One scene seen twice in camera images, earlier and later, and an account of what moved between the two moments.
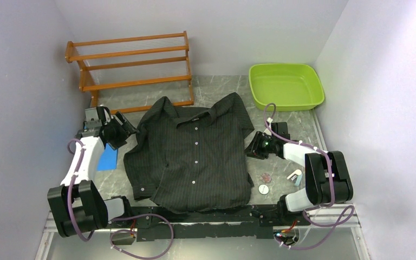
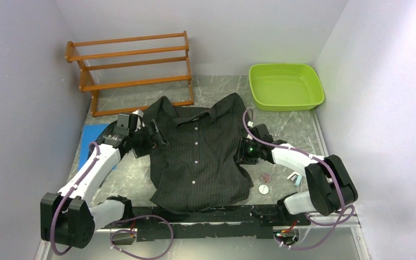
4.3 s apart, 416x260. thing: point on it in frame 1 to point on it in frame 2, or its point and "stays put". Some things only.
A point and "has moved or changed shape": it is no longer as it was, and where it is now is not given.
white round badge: (263, 189) stays put
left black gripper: (126, 129) to (149, 145)
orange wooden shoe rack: (135, 74) stays put
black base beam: (154, 223) stays put
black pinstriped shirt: (186, 160) has moved or changed shape
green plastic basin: (290, 86) stays put
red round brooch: (265, 177) stays put
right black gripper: (253, 150) to (241, 156)
